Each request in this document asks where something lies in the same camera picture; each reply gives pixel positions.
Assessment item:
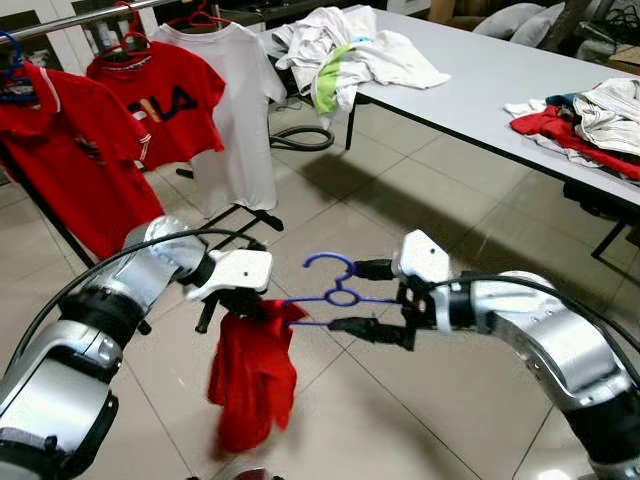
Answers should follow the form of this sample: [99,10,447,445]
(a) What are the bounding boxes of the red polo shirt white trim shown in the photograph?
[0,62,167,260]

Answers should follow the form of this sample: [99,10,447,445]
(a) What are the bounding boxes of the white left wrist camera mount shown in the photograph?
[184,249,274,304]

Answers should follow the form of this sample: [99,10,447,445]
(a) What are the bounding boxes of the red garment under pile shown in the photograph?
[509,104,640,183]

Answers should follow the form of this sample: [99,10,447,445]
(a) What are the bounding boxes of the dark wicker armchair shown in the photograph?
[430,0,640,61]

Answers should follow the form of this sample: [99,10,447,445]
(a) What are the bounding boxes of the red FILA T-shirt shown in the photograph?
[86,42,227,172]

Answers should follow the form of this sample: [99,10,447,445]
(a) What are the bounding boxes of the metal clothes rack black frame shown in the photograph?
[0,0,287,269]

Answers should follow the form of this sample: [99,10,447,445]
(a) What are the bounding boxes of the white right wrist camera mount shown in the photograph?
[391,229,454,292]

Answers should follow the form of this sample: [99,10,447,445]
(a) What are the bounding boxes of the white T-shirt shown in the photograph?
[149,22,289,217]

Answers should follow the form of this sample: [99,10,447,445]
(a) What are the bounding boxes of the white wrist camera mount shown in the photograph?
[184,249,274,304]
[391,229,454,292]

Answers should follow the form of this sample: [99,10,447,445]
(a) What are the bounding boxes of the brown cardboard box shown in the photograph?
[607,44,640,74]

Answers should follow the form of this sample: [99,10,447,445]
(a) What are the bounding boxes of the lime green white garment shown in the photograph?
[309,42,363,117]

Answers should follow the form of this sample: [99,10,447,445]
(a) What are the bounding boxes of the blue plastic clothes hanger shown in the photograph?
[282,251,402,330]

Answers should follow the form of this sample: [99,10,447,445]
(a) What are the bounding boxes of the white crumpled garment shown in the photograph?
[271,5,452,113]

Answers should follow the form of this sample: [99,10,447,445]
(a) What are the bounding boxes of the large white table black legs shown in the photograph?
[260,5,640,236]

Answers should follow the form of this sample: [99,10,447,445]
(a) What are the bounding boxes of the red plastic clothes hanger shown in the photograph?
[94,0,153,63]
[164,0,233,32]

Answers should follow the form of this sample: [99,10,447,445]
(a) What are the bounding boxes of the grey pillow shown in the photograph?
[510,3,568,50]
[471,2,547,40]

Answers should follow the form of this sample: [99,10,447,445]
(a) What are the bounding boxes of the thin blue clothes hanger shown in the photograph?
[0,30,37,107]

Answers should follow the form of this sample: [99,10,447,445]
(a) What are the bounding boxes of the plain red shirt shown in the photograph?
[206,297,310,458]

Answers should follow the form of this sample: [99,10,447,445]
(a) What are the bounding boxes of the blue jeans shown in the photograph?
[545,92,588,110]

